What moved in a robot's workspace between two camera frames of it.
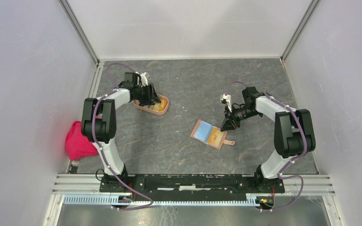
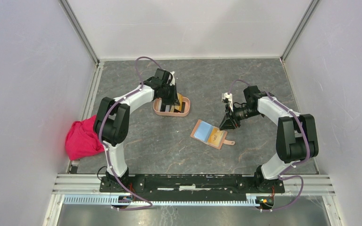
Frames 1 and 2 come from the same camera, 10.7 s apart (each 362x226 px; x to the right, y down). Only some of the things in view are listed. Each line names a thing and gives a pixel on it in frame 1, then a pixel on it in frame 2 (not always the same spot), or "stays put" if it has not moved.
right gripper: (227, 125) stays put
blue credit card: (203, 131) stays put
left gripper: (152, 98) to (174, 100)
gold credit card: (159, 107) to (179, 107)
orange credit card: (215, 136) stays put
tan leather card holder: (210, 134) stays put
